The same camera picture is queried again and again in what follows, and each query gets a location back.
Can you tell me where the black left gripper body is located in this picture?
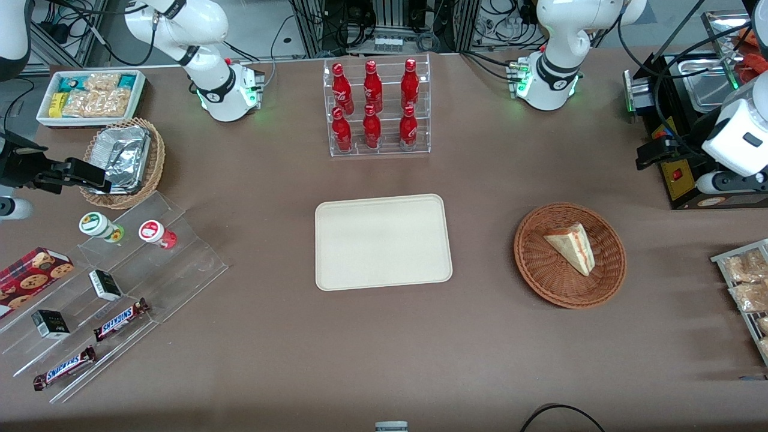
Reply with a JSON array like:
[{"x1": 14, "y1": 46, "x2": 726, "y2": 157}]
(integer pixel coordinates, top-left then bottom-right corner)
[{"x1": 671, "y1": 133, "x2": 715, "y2": 166}]

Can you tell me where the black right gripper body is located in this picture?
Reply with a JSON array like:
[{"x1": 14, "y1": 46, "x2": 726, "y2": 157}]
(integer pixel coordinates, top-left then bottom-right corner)
[{"x1": 0, "y1": 133, "x2": 64, "y2": 188}]

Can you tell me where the triangular sandwich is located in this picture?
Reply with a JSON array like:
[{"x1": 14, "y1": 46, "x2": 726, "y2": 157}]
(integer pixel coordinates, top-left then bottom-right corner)
[{"x1": 544, "y1": 223, "x2": 596, "y2": 277}]

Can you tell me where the oval tan wicker basket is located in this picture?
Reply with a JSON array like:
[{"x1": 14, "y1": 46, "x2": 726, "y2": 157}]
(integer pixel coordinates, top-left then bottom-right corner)
[{"x1": 79, "y1": 117, "x2": 166, "y2": 211}]

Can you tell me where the round brown wicker basket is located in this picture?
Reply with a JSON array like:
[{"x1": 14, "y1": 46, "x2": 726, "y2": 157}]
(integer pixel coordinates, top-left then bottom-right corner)
[{"x1": 514, "y1": 202, "x2": 628, "y2": 310}]

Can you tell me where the cream rectangular tray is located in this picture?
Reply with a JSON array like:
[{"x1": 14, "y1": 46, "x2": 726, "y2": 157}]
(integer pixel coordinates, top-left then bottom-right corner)
[{"x1": 314, "y1": 193, "x2": 453, "y2": 292}]

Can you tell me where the silver foil container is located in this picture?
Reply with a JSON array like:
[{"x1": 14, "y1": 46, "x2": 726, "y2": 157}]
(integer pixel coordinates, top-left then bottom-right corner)
[{"x1": 84, "y1": 125, "x2": 151, "y2": 194}]

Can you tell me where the green-lidded white cup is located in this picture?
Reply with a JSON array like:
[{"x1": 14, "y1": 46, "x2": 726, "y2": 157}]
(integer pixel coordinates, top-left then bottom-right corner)
[{"x1": 79, "y1": 211, "x2": 125, "y2": 244}]

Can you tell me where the white rectangular snack bin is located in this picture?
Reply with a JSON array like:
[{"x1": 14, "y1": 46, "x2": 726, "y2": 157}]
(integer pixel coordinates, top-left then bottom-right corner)
[{"x1": 36, "y1": 69, "x2": 148, "y2": 130}]

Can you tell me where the steel fryer pan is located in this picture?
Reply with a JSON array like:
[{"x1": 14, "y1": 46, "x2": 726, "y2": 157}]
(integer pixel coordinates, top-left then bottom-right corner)
[{"x1": 680, "y1": 57, "x2": 742, "y2": 113}]

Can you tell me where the clear bag of crackers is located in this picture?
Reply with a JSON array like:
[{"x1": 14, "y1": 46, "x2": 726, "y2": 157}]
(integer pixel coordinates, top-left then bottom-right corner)
[
  {"x1": 84, "y1": 72, "x2": 121, "y2": 92},
  {"x1": 62, "y1": 88, "x2": 133, "y2": 118}
]

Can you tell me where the red-lidded white cup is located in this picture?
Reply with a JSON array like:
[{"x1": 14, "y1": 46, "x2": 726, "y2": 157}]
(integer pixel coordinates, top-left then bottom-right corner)
[{"x1": 138, "y1": 220, "x2": 178, "y2": 250}]

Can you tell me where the red cookie box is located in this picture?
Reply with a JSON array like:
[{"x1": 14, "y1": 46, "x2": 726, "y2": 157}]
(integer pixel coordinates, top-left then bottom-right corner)
[{"x1": 0, "y1": 247, "x2": 76, "y2": 319}]

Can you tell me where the orange red food pile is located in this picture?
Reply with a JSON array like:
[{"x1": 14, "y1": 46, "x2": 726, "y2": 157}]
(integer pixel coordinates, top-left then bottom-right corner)
[{"x1": 742, "y1": 27, "x2": 768, "y2": 84}]

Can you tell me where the small black box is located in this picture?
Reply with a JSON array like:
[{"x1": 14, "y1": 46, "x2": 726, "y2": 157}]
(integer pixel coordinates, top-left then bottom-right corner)
[
  {"x1": 88, "y1": 269, "x2": 124, "y2": 302},
  {"x1": 31, "y1": 309, "x2": 71, "y2": 340}
]

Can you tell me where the steel fryer lid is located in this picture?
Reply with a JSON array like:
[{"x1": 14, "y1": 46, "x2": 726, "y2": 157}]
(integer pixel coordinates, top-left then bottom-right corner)
[{"x1": 700, "y1": 8, "x2": 768, "y2": 91}]

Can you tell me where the clear acrylic stepped display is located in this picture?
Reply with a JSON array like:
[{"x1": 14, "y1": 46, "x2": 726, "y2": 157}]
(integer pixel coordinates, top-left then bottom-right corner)
[{"x1": 0, "y1": 191, "x2": 230, "y2": 404}]

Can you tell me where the brown snickers bar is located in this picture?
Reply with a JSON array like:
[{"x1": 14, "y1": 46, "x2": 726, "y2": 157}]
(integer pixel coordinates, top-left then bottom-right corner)
[
  {"x1": 32, "y1": 346, "x2": 97, "y2": 392},
  {"x1": 92, "y1": 298, "x2": 151, "y2": 343}
]

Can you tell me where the red cola bottle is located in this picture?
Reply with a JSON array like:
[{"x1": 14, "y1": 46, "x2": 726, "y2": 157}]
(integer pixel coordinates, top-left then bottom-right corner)
[
  {"x1": 401, "y1": 58, "x2": 420, "y2": 110},
  {"x1": 331, "y1": 62, "x2": 355, "y2": 115},
  {"x1": 331, "y1": 107, "x2": 353, "y2": 153},
  {"x1": 364, "y1": 60, "x2": 383, "y2": 113},
  {"x1": 399, "y1": 104, "x2": 419, "y2": 151},
  {"x1": 362, "y1": 104, "x2": 382, "y2": 149}
]

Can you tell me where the clear acrylic bottle rack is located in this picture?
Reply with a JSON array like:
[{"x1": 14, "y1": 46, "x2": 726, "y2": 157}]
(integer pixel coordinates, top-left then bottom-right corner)
[{"x1": 323, "y1": 53, "x2": 431, "y2": 158}]

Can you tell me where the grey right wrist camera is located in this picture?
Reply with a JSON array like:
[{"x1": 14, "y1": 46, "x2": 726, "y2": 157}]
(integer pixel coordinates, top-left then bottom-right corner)
[{"x1": 0, "y1": 197, "x2": 34, "y2": 221}]

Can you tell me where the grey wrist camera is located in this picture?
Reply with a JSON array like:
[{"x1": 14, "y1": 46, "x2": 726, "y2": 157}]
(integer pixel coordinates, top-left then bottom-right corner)
[
  {"x1": 0, "y1": 197, "x2": 34, "y2": 221},
  {"x1": 696, "y1": 170, "x2": 768, "y2": 195}
]

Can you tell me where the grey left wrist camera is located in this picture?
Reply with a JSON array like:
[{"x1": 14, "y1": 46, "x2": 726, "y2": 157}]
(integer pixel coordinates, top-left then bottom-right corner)
[{"x1": 696, "y1": 170, "x2": 768, "y2": 195}]

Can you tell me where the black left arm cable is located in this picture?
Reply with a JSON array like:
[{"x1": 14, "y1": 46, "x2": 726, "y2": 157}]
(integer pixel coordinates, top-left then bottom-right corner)
[{"x1": 617, "y1": 0, "x2": 768, "y2": 158}]

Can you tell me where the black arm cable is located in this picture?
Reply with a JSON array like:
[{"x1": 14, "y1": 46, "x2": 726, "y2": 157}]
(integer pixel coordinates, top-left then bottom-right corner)
[
  {"x1": 36, "y1": 0, "x2": 158, "y2": 67},
  {"x1": 617, "y1": 0, "x2": 768, "y2": 158}
]

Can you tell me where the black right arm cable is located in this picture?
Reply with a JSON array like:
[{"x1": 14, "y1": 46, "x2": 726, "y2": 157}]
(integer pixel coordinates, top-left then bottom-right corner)
[{"x1": 36, "y1": 0, "x2": 158, "y2": 67}]

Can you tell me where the grey wire rack tray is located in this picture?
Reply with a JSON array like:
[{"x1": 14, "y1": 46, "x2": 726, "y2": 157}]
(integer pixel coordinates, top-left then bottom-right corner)
[{"x1": 710, "y1": 238, "x2": 768, "y2": 367}]

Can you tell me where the aluminium frame rack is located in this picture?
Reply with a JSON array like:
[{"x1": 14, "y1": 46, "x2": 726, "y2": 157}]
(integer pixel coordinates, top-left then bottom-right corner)
[{"x1": 287, "y1": 0, "x2": 484, "y2": 58}]

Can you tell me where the black looped cable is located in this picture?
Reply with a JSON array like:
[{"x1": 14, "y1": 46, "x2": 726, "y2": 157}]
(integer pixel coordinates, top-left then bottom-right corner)
[{"x1": 518, "y1": 403, "x2": 607, "y2": 432}]

